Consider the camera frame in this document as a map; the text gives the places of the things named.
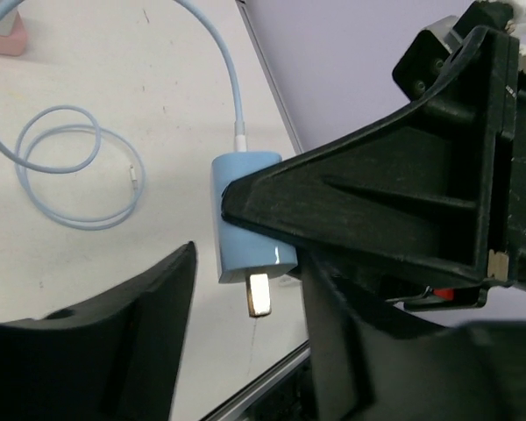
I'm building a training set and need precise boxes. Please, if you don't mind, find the pink power strip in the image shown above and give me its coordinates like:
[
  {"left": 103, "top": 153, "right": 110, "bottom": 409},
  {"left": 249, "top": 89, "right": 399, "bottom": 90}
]
[{"left": 0, "top": 9, "right": 28, "bottom": 57}]

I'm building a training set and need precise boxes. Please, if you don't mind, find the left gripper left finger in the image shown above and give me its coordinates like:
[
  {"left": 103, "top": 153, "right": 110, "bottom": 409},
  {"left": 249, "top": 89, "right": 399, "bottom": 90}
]
[{"left": 0, "top": 243, "right": 197, "bottom": 420}]

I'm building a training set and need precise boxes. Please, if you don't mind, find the aluminium side rail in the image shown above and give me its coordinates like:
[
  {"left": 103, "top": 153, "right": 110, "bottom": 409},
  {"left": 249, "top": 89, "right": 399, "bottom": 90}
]
[{"left": 236, "top": 1, "right": 303, "bottom": 154}]

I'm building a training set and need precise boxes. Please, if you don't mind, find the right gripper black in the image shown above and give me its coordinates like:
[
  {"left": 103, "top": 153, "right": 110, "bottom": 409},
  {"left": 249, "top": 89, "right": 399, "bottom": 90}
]
[{"left": 393, "top": 1, "right": 526, "bottom": 291}]

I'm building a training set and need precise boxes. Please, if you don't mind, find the aluminium front rail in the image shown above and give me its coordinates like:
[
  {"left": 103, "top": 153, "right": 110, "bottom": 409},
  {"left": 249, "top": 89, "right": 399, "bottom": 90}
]
[{"left": 202, "top": 341, "right": 310, "bottom": 421}]

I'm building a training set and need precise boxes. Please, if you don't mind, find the light blue charger plug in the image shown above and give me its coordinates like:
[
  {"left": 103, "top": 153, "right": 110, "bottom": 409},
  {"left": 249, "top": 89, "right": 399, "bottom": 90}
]
[{"left": 210, "top": 152, "right": 298, "bottom": 318}]

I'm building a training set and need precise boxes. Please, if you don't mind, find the silver white charger plug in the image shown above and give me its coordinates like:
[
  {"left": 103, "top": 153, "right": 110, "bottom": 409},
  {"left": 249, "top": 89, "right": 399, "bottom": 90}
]
[{"left": 0, "top": 9, "right": 23, "bottom": 37}]

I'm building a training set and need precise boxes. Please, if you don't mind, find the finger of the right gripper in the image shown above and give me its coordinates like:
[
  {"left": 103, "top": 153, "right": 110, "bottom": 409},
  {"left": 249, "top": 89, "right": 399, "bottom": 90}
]
[{"left": 222, "top": 27, "right": 519, "bottom": 281}]

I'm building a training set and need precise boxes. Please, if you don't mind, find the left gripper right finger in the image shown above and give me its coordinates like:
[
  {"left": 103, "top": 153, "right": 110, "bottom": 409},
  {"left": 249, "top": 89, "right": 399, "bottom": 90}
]
[{"left": 300, "top": 253, "right": 526, "bottom": 420}]

